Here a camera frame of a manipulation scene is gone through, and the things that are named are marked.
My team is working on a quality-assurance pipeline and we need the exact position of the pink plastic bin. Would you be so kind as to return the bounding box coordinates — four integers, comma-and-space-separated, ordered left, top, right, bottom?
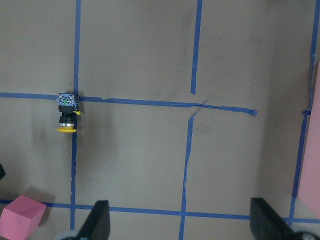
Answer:
298, 68, 320, 219

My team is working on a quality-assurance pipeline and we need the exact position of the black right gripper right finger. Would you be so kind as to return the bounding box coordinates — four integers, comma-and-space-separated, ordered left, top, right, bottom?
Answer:
250, 197, 294, 240

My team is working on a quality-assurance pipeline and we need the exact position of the yellow push button switch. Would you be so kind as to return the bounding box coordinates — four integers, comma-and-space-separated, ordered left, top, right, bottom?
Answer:
56, 92, 81, 134

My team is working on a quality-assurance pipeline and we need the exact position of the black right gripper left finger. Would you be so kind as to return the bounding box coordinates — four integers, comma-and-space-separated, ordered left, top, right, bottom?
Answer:
77, 200, 111, 240

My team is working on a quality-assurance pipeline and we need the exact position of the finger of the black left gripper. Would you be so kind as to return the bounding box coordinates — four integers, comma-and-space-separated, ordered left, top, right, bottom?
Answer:
0, 164, 6, 180

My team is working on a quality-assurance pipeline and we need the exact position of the pink cube centre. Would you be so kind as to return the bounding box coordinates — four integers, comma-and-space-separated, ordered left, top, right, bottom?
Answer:
0, 195, 46, 240

